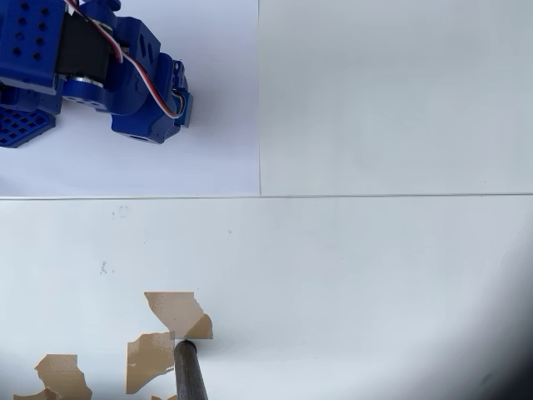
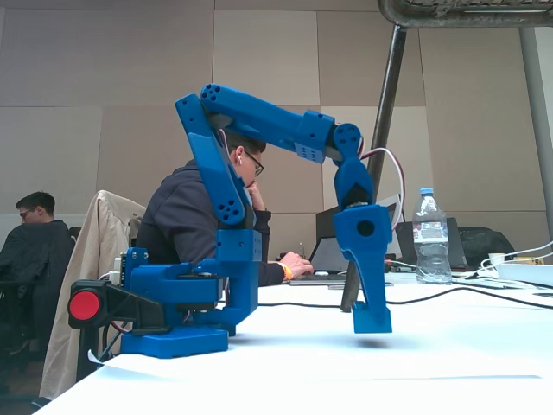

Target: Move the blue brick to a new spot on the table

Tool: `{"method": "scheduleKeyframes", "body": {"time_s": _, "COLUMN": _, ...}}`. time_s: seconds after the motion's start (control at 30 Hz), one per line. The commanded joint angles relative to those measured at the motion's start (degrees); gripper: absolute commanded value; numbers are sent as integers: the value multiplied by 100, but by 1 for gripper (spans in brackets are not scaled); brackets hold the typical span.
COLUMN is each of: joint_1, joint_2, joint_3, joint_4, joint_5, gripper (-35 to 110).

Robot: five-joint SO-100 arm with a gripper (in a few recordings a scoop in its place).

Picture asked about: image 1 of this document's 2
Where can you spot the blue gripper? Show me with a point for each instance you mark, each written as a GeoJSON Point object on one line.
{"type": "Point", "coordinates": [166, 129]}

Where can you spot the white paper sheet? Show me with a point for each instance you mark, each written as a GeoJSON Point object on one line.
{"type": "Point", "coordinates": [208, 158]}

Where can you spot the dark metal pole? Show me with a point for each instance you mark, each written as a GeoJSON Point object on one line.
{"type": "Point", "coordinates": [190, 371]}

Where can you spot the blue grid base plate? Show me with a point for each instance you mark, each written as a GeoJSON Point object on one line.
{"type": "Point", "coordinates": [21, 125]}

